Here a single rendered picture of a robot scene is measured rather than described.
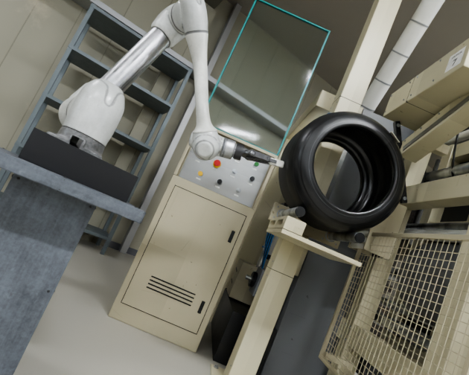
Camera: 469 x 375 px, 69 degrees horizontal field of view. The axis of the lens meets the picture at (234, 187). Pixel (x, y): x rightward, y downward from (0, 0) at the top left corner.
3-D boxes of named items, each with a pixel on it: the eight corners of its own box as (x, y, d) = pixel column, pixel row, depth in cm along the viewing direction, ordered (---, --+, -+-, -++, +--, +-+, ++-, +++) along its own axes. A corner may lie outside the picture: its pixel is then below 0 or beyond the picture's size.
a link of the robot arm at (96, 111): (66, 124, 108) (98, 66, 112) (54, 126, 122) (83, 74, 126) (112, 149, 118) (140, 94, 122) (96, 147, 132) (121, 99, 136)
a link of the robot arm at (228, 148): (224, 140, 162) (236, 143, 162) (219, 158, 160) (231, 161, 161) (225, 135, 153) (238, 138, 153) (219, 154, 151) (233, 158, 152)
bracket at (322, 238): (267, 219, 179) (274, 202, 181) (336, 248, 180) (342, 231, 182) (269, 219, 176) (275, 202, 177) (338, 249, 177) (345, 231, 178)
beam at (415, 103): (381, 117, 190) (389, 93, 192) (421, 135, 191) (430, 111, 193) (461, 65, 130) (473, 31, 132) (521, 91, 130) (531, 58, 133)
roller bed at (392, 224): (347, 246, 194) (365, 199, 198) (371, 257, 194) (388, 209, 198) (363, 248, 174) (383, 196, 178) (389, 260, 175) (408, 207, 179)
